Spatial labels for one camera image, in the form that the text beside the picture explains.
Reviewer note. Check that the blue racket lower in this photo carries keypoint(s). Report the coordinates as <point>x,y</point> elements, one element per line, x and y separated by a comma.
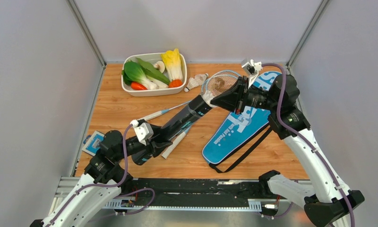
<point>177,140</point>

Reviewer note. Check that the blue racket bag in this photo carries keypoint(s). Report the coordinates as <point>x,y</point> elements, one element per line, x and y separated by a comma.
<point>235,132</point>

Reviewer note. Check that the green bok choy toy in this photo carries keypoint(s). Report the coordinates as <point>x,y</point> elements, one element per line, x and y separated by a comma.
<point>132,72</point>

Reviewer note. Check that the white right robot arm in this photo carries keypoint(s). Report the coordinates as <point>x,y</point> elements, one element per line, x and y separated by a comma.
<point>328,200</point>

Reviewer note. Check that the blue racket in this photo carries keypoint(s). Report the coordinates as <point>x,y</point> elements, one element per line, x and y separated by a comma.
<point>164,111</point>
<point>177,140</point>

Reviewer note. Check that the white shuttlecock table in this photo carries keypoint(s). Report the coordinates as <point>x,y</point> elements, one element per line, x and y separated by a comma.
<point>207,97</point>

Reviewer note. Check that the red pepper toy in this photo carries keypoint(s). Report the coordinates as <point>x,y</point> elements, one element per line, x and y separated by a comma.
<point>137,86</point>

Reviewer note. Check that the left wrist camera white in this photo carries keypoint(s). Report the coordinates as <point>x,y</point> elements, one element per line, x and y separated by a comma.
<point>143,130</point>

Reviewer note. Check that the orange carrot toy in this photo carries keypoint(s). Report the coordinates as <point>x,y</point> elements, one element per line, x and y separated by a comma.
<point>175,83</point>

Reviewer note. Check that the beige mushroom toy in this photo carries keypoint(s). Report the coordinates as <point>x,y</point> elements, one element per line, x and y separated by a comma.
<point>159,65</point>

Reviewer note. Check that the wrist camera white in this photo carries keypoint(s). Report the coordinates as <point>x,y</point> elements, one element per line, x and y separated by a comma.
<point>252,69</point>
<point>143,130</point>

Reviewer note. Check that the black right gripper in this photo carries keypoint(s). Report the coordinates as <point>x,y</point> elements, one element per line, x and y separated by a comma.
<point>235,98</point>

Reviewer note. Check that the yellow cabbage toy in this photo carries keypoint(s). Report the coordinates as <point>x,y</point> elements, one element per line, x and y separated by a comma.
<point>172,61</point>

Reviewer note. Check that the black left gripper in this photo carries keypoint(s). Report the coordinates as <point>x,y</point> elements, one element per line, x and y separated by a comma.
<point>158,147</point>

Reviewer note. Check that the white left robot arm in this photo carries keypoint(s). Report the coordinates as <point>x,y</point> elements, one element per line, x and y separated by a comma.
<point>106,173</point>

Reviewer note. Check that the white rectangular tray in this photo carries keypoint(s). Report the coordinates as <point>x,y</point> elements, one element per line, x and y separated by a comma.
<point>162,88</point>

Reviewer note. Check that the blue racket upper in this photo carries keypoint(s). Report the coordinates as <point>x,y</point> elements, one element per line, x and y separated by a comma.
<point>164,111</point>

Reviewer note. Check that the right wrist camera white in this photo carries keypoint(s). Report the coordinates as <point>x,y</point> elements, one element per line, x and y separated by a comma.
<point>252,69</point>

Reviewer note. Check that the black shuttlecock tube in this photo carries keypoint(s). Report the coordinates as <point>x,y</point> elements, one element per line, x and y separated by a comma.
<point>185,118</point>

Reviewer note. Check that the blue book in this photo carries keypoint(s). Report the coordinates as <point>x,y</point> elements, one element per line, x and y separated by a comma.
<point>92,143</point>

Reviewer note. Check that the green leaf vegetable toy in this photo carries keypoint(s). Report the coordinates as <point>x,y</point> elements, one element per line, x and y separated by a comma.
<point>152,72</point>

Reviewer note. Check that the white shuttlecock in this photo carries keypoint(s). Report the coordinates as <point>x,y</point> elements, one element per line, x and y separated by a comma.
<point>200,78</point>
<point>192,83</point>

